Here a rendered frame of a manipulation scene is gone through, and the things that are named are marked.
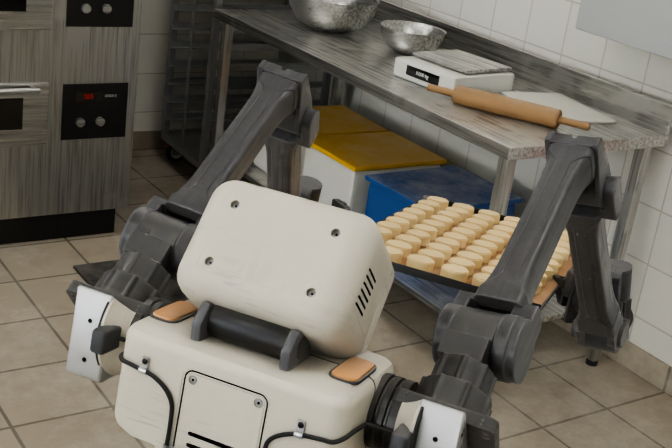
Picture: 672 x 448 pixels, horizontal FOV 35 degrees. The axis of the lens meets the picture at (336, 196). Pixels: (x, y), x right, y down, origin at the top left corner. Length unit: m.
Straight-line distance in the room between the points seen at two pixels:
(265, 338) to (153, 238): 0.28
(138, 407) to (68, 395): 2.10
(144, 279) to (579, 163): 0.60
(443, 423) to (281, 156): 0.73
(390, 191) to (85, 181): 1.23
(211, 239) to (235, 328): 0.10
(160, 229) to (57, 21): 2.71
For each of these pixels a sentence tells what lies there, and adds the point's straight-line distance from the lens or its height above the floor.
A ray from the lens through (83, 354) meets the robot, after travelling 1.32.
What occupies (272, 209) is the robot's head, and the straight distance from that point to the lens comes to 1.17.
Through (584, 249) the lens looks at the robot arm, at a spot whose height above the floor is 1.16.
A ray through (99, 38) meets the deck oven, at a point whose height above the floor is 0.82.
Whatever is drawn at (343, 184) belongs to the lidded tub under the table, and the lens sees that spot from 4.08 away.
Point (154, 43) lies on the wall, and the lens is 5.35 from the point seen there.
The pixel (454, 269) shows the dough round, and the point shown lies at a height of 1.00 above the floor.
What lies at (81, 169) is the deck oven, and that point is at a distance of 4.24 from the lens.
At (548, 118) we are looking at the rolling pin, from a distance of 3.43.
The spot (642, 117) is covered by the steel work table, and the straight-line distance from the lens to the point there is 3.72.
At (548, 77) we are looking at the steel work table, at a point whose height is 0.92.
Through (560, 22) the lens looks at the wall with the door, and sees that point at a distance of 4.08.
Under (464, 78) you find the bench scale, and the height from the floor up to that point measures 0.95.
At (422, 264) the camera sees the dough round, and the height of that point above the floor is 1.00.
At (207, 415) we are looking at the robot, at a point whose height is 1.10.
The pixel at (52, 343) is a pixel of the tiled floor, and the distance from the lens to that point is 3.59.
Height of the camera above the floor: 1.73
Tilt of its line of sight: 20 degrees down
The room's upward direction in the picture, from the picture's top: 8 degrees clockwise
